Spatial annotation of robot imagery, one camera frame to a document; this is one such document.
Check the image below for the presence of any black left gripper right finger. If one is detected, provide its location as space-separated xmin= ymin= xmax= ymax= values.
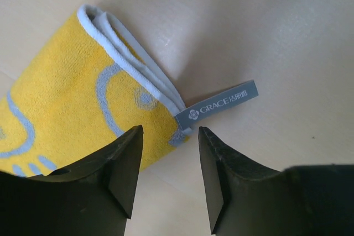
xmin=198 ymin=127 xmax=353 ymax=235

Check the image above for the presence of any yellow grey duck towel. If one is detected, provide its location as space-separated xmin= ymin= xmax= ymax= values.
xmin=1 ymin=5 xmax=258 ymax=177

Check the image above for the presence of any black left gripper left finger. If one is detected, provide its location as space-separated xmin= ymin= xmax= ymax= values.
xmin=1 ymin=125 xmax=143 ymax=235

